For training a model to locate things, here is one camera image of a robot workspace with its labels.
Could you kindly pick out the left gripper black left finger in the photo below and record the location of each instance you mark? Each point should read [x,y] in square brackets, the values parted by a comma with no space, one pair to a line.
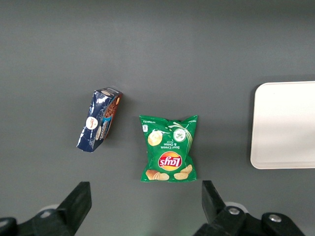
[56,221]

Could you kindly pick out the green Lays chips bag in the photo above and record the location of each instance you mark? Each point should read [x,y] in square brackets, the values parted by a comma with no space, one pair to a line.
[169,150]

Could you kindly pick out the beige plastic tray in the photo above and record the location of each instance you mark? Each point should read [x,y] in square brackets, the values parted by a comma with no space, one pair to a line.
[285,125]

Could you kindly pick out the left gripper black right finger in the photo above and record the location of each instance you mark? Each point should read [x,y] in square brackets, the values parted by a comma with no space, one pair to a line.
[226,221]

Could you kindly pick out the dark blue cookie box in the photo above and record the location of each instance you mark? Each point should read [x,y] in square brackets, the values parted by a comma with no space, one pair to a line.
[98,123]

